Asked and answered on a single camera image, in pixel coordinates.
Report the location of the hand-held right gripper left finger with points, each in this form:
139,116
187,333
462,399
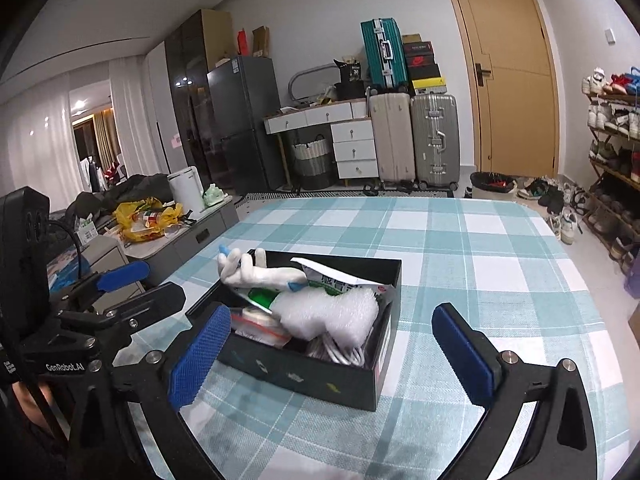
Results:
200,360

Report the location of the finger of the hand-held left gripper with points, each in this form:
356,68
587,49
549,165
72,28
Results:
155,300
122,272

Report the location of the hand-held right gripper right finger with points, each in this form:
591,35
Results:
465,360

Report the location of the clear zip bag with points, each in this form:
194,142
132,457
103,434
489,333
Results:
260,327

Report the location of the white plush bunny toy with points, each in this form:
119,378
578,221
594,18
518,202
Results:
260,275

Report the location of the black cardboard box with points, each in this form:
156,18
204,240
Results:
310,380

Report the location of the white foam wrap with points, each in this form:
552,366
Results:
325,315

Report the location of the green white foil packet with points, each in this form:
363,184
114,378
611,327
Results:
340,280

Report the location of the yellow plastic bag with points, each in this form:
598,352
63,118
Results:
135,215

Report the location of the grey low cabinet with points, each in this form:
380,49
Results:
200,235

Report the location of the dark jacket pile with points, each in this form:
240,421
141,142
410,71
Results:
135,187

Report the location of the teal checked tablecloth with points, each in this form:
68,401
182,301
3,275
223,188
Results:
450,260

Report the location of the white kettle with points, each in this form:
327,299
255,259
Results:
187,190

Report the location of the white curtain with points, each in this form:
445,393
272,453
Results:
35,145
135,115

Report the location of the green wet wipes pack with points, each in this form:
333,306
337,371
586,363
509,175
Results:
217,196

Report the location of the black round basket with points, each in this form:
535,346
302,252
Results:
492,190

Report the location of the group of loose shoes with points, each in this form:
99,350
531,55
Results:
550,195

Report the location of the purple paper bag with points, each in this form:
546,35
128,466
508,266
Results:
634,280

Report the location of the dark glossy wardrobe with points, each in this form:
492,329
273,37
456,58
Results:
185,85

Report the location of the grey refrigerator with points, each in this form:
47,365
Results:
245,110

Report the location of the woven laundry basket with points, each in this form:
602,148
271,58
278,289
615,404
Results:
312,162

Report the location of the silver suitcase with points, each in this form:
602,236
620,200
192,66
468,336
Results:
435,140

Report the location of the beige suitcase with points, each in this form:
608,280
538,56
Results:
392,140

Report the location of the white dresser desk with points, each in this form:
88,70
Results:
350,152

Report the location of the wooden door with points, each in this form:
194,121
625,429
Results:
510,110

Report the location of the red paper bag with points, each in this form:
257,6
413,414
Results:
242,42

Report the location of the oval mirror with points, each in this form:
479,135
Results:
310,85

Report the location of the flat cardboard box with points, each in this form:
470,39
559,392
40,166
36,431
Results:
260,41

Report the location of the black paper bag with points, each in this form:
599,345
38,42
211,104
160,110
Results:
350,87

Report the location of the black red shoe box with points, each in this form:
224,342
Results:
419,61

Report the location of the wooden shoe rack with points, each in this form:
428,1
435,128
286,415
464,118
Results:
620,96

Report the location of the rows of racked shoes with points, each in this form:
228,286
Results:
597,82

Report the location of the teal suitcase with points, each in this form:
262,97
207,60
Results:
385,55

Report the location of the brown shoe box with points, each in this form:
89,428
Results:
411,39

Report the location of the white light switch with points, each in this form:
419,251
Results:
610,35

